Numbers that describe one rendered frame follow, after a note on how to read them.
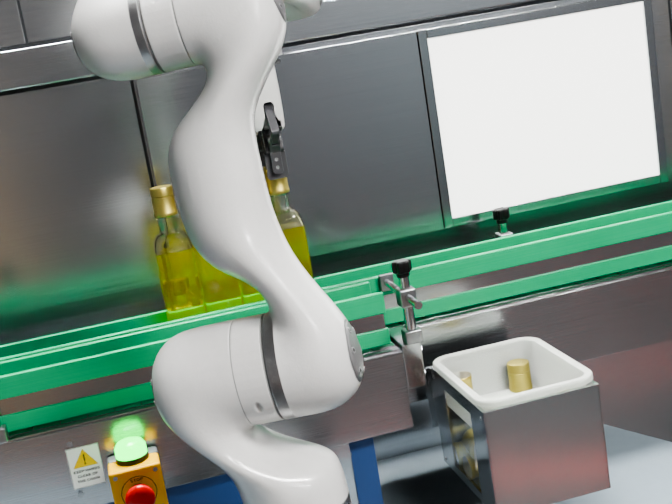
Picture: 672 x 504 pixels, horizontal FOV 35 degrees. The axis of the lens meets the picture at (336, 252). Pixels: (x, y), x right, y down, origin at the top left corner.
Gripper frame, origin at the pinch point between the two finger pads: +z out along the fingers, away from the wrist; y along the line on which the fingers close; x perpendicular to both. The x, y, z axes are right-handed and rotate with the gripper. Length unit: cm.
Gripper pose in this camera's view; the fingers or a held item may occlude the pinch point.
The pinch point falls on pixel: (273, 164)
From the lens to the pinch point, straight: 165.6
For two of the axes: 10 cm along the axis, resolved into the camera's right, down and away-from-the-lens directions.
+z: 1.6, 9.6, 2.2
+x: 9.6, -2.0, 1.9
